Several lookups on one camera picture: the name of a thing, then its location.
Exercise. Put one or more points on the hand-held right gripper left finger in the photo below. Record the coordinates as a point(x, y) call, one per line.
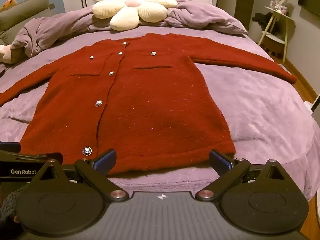
point(106, 161)

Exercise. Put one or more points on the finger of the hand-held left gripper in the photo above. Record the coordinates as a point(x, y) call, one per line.
point(37, 156)

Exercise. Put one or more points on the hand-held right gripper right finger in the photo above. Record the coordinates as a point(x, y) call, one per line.
point(221, 163)

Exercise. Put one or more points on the red knit cardigan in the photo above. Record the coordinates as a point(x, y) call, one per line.
point(140, 100)

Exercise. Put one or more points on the bed with purple sheet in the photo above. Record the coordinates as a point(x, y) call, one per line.
point(250, 100)

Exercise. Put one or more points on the cream plush toy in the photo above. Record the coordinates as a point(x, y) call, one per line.
point(6, 53)

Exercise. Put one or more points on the olive green headboard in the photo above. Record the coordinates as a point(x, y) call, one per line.
point(20, 15)

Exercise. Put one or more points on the dark cloth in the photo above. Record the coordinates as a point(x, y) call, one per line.
point(262, 20)

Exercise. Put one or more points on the crumpled purple duvet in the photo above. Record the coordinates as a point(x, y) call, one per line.
point(200, 15)

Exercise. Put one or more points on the orange plush toy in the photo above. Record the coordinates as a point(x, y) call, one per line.
point(7, 4)

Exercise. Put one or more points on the cream flower-shaped pillow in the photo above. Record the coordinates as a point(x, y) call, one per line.
point(130, 7)

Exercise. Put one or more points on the white and yellow side table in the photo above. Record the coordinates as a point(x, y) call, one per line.
point(280, 15)

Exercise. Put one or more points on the dark door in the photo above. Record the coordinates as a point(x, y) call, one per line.
point(242, 2)

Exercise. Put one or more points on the wall socket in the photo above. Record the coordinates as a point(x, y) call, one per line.
point(51, 5)

